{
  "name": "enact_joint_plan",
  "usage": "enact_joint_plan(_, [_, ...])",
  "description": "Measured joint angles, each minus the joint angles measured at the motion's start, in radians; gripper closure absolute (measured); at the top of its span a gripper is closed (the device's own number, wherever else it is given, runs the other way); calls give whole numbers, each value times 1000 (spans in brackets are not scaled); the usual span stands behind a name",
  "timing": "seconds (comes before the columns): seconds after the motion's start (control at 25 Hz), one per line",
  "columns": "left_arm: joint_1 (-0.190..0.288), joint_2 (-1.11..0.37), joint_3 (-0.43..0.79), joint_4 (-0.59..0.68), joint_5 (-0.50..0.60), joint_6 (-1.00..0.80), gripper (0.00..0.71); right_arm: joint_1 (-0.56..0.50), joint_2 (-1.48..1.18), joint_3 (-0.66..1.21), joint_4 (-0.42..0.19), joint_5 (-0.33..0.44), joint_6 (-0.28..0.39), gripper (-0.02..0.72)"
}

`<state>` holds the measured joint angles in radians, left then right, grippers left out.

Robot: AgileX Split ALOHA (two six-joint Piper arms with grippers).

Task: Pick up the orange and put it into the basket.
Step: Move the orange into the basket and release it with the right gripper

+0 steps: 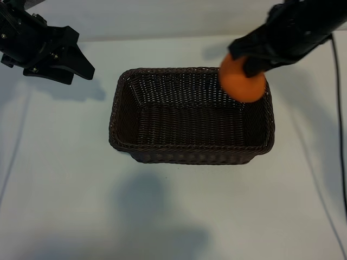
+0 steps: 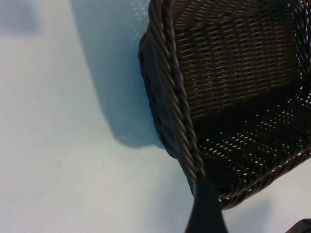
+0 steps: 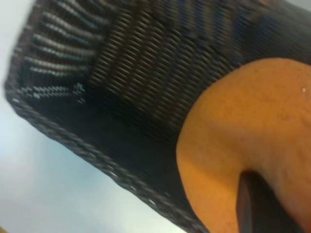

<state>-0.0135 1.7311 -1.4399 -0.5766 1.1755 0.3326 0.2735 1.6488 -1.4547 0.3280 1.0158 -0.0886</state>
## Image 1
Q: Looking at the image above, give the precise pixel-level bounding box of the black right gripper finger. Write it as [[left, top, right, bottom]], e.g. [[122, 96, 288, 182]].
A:
[[228, 36, 254, 60], [243, 55, 272, 80]]

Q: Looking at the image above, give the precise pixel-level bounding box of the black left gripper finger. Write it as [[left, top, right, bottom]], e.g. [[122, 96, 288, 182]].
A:
[[63, 43, 96, 81], [22, 64, 75, 86]]

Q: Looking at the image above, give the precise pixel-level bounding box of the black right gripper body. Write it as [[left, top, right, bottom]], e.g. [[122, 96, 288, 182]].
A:
[[243, 0, 326, 66]]

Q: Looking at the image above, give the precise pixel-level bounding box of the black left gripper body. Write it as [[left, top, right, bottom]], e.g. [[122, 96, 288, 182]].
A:
[[0, 5, 81, 72]]

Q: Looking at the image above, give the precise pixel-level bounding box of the orange fruit with knob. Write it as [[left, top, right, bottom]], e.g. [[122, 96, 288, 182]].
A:
[[219, 53, 267, 103]]

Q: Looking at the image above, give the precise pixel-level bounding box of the dark brown woven basket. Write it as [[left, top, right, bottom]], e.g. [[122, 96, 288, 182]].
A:
[[108, 67, 277, 165]]

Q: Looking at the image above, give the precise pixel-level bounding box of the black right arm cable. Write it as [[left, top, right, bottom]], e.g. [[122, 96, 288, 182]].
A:
[[330, 32, 342, 120]]

